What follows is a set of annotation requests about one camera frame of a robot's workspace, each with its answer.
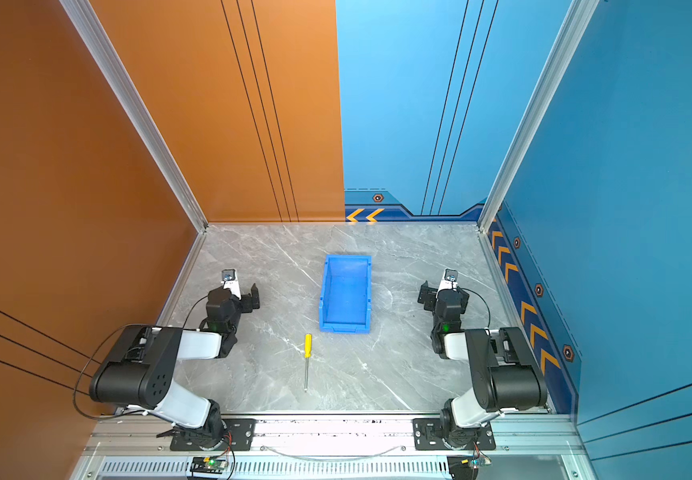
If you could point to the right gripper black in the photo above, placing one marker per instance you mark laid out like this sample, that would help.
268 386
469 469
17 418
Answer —
431 297

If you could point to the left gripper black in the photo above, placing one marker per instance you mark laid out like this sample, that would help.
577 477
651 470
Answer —
245 298

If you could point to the yellow handled screwdriver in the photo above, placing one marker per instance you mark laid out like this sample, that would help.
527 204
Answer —
307 355

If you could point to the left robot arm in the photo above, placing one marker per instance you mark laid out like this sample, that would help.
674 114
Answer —
138 371

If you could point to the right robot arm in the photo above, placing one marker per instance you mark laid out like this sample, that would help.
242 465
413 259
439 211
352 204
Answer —
505 376

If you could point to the blue plastic bin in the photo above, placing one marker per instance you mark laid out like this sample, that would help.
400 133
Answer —
345 304

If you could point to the green circuit board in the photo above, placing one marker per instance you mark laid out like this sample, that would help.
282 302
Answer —
209 467

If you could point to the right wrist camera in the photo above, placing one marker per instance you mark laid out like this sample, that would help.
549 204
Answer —
450 278

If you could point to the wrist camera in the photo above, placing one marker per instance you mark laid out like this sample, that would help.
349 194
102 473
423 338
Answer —
450 278
229 277

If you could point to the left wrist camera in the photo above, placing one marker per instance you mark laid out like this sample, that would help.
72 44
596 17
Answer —
229 277

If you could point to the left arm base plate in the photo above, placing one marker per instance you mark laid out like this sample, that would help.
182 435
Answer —
236 434

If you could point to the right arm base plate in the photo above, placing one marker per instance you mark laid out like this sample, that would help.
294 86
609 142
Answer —
431 434

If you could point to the aluminium front rail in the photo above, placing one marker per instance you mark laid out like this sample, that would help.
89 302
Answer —
343 446

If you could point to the right corner aluminium post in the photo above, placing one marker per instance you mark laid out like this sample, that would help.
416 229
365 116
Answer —
563 50

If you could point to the corner aluminium post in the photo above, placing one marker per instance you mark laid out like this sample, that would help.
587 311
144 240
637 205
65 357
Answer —
563 50
91 31

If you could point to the left corner aluminium post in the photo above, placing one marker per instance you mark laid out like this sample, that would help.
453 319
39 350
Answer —
91 31

